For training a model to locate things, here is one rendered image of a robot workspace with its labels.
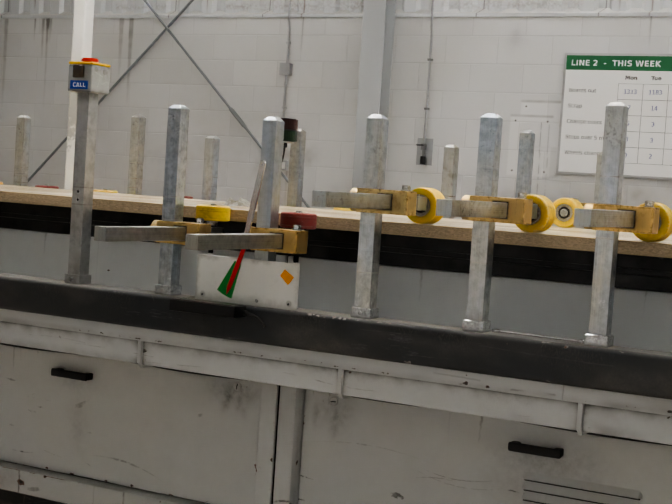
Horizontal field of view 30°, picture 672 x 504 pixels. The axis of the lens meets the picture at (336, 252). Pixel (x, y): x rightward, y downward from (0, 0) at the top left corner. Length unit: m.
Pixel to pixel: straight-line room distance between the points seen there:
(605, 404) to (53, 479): 1.56
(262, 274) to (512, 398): 0.61
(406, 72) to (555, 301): 7.89
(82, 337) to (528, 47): 7.45
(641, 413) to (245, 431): 1.05
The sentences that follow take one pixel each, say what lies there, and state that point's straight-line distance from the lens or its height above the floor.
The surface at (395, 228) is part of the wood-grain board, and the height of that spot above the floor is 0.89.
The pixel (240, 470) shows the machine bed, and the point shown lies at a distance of 3.10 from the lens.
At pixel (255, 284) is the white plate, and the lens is 2.73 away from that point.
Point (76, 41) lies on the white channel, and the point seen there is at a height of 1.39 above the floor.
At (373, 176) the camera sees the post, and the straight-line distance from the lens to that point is 2.60.
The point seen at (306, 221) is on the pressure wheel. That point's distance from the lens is 2.74.
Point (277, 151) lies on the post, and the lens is 2.72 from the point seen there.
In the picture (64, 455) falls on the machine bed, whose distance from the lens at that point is 3.42.
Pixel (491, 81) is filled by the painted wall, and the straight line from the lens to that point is 10.20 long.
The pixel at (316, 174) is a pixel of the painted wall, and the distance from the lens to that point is 10.80.
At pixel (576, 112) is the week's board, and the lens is 9.93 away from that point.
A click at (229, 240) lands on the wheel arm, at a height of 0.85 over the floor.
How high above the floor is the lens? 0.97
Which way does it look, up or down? 3 degrees down
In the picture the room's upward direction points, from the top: 4 degrees clockwise
